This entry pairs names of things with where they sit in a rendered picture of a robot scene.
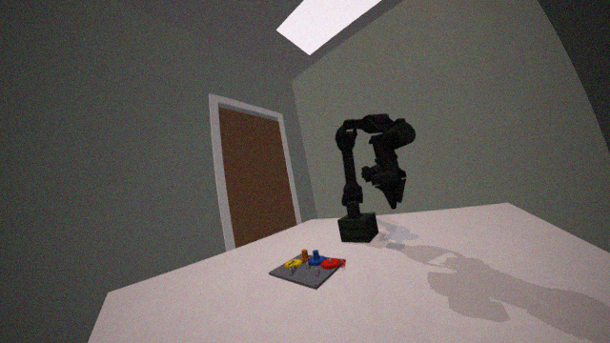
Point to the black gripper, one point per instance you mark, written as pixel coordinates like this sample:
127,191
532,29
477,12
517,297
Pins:
390,179

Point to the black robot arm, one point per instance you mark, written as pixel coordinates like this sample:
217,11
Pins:
395,134

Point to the orange gear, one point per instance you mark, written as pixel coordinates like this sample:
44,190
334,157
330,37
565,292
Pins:
305,256

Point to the blue gear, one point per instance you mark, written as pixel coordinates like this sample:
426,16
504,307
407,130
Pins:
317,259

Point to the yellow gear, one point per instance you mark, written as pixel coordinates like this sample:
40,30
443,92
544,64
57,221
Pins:
289,264

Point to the red gear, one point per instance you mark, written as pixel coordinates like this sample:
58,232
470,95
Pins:
326,264

